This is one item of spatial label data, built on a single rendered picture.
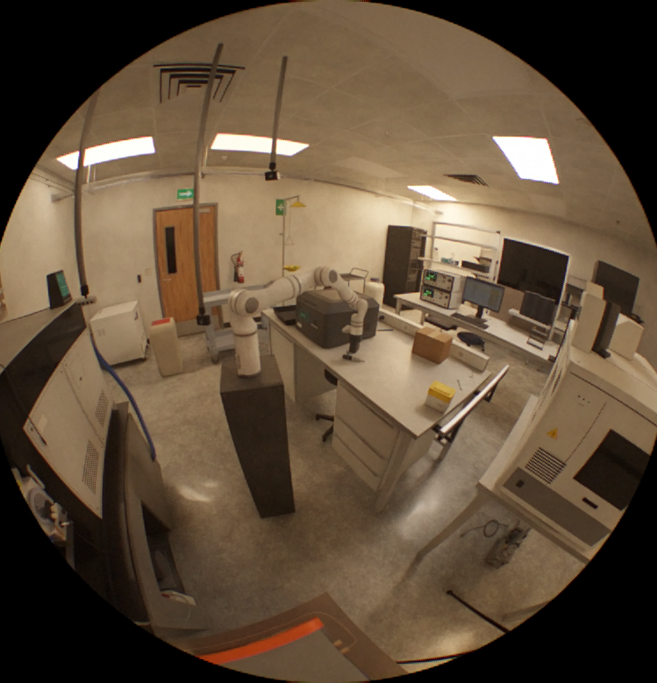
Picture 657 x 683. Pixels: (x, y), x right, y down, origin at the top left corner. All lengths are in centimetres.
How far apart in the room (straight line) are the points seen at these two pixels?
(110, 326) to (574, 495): 427
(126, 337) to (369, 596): 380
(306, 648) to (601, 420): 81
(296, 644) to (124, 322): 363
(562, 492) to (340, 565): 124
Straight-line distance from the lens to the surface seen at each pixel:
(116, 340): 383
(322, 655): 50
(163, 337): 308
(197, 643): 99
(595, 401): 78
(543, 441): 85
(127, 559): 110
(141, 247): 417
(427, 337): 161
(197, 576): 176
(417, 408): 119
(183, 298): 425
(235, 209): 425
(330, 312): 149
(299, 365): 201
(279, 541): 171
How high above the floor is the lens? 162
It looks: 25 degrees down
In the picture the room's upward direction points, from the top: 3 degrees clockwise
